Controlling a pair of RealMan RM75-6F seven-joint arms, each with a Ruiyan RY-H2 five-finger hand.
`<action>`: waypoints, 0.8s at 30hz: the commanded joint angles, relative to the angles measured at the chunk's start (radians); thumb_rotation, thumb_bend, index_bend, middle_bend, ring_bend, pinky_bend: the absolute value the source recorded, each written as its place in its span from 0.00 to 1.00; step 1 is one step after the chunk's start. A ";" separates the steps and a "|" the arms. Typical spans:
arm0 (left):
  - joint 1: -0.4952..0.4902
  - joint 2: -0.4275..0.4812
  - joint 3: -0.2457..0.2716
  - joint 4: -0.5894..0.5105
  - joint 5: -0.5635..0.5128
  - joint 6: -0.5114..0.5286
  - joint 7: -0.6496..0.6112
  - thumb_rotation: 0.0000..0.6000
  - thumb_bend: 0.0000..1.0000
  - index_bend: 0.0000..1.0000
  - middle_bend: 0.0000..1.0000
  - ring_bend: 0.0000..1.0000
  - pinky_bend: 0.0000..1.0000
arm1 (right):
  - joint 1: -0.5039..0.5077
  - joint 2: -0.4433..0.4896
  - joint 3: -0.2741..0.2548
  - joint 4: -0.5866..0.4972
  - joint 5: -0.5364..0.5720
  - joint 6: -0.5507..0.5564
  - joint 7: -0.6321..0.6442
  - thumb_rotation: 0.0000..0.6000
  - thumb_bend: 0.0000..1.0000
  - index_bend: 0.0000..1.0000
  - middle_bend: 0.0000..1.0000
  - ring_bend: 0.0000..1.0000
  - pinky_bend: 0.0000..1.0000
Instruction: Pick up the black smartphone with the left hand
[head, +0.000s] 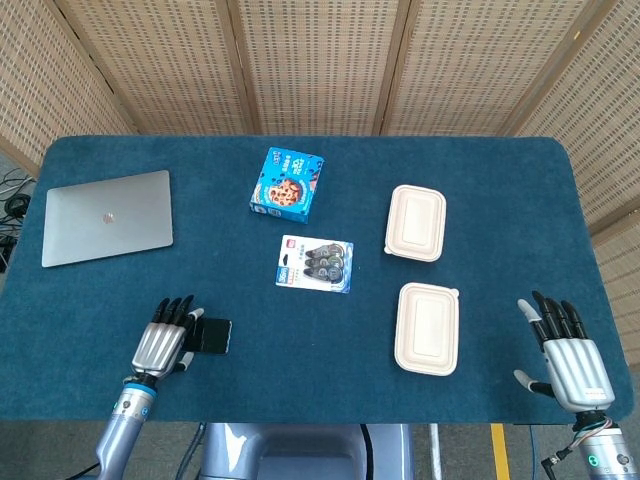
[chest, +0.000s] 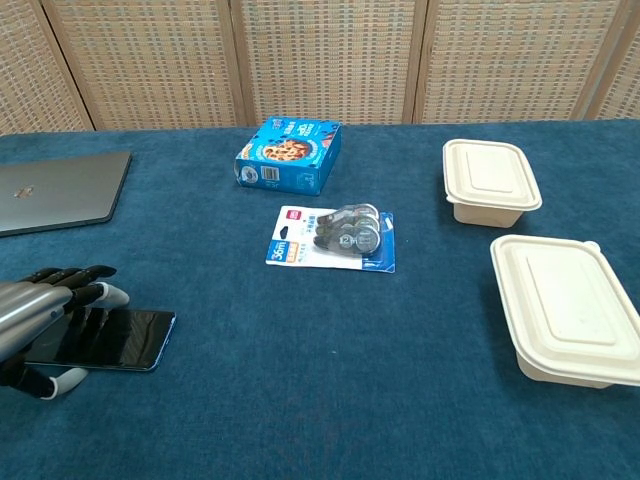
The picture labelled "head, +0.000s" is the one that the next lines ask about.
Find blue table mat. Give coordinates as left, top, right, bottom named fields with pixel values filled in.
left=0, top=134, right=634, bottom=426

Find black floor cables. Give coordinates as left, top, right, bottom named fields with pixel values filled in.
left=0, top=167, right=37, bottom=274

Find blue cookie box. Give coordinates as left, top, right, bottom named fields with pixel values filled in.
left=248, top=146, right=325, bottom=225

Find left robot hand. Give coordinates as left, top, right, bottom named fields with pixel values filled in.
left=130, top=294, right=205, bottom=379

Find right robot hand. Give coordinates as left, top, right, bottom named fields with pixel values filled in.
left=513, top=291, right=616, bottom=413

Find grey laptop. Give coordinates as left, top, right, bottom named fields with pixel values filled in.
left=41, top=169, right=175, bottom=269

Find black smartphone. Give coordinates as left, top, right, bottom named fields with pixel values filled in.
left=186, top=317, right=233, bottom=356

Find wooden folding screen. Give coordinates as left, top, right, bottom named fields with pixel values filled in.
left=0, top=0, right=640, bottom=351

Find yellow floor tape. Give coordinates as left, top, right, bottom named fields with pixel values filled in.
left=490, top=423, right=512, bottom=480

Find beige lidded food container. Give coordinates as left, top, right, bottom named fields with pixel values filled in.
left=383, top=184, right=448, bottom=263
left=393, top=282, right=460, bottom=377

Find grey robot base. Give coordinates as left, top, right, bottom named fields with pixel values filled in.
left=182, top=422, right=416, bottom=480

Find correction tape blister pack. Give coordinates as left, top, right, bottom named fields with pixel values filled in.
left=274, top=234, right=355, bottom=295

